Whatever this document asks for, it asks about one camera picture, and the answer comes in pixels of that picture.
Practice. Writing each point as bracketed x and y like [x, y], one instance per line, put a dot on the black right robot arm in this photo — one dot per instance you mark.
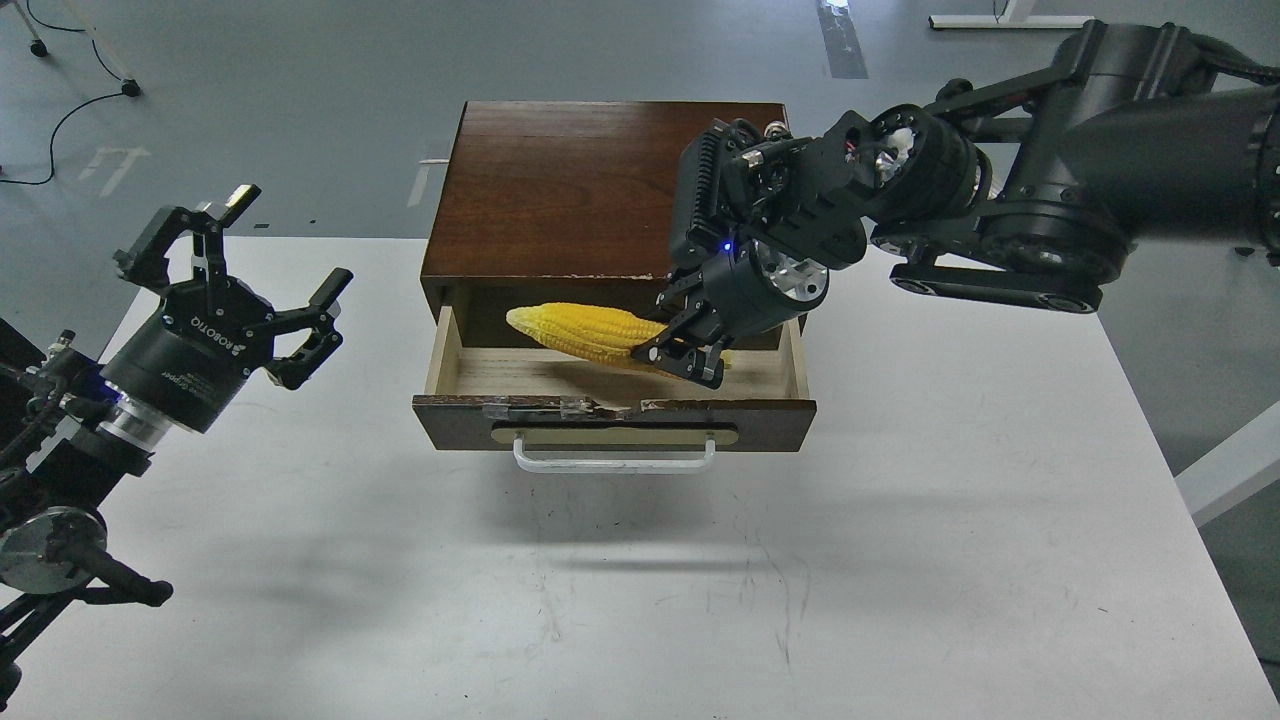
[1030, 192]

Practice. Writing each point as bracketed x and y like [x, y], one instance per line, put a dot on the yellow corn cob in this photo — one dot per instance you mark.
[602, 335]

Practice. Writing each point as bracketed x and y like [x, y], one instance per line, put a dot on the dark wooden drawer cabinet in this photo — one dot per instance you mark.
[561, 202]

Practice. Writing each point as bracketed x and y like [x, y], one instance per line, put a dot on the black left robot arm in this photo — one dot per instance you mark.
[87, 425]

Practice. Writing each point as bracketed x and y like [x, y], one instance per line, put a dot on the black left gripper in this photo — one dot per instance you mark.
[195, 350]

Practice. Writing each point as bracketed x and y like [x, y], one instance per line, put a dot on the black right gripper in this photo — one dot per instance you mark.
[751, 287]

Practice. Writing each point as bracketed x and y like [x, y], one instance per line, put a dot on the white desk leg base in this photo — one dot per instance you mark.
[1008, 15]

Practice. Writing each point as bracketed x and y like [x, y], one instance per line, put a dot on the wooden drawer with white handle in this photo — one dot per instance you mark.
[490, 387]

